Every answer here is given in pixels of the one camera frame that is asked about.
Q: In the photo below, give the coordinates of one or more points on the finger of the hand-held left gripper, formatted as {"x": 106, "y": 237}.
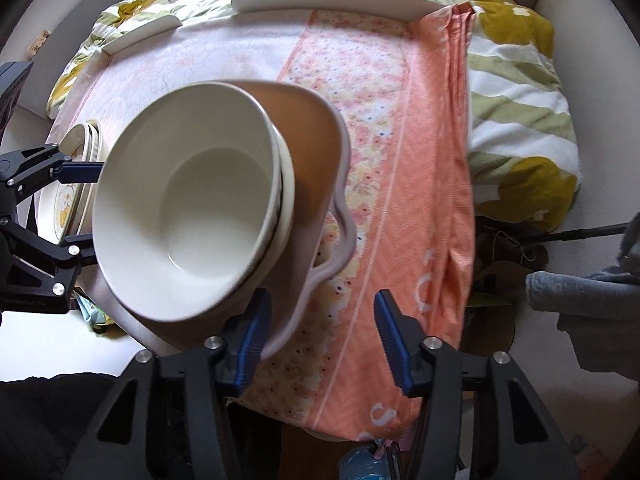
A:
{"x": 60, "y": 260}
{"x": 80, "y": 172}

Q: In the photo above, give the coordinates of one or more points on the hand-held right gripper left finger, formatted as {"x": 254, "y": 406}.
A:
{"x": 252, "y": 340}

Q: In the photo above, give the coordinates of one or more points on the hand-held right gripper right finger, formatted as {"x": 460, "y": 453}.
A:
{"x": 387, "y": 340}

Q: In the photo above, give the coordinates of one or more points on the cream cartoon plate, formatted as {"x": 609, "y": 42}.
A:
{"x": 96, "y": 142}
{"x": 67, "y": 200}

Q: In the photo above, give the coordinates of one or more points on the plain white bowl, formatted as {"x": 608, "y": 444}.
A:
{"x": 200, "y": 210}

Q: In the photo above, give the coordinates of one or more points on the large white plate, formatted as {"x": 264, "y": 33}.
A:
{"x": 145, "y": 32}

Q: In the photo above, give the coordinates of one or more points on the cream cartoon duck bowl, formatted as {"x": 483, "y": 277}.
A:
{"x": 287, "y": 195}

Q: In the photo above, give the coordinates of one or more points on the small tan object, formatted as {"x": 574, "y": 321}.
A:
{"x": 37, "y": 42}

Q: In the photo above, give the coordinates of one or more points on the colourful packet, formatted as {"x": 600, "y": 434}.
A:
{"x": 97, "y": 315}

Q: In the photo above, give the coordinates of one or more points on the blue plastic bag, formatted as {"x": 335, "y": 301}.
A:
{"x": 365, "y": 465}

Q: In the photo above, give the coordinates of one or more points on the dark cloth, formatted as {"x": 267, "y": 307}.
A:
{"x": 40, "y": 425}

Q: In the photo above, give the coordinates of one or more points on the pink orange patterned tablecloth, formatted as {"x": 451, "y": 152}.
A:
{"x": 400, "y": 160}

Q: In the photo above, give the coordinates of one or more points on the grey cloth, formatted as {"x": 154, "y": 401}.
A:
{"x": 565, "y": 290}

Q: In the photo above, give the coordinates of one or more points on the black tripod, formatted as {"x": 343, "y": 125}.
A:
{"x": 585, "y": 233}

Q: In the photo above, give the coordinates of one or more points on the floral blanket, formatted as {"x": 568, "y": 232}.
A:
{"x": 520, "y": 110}

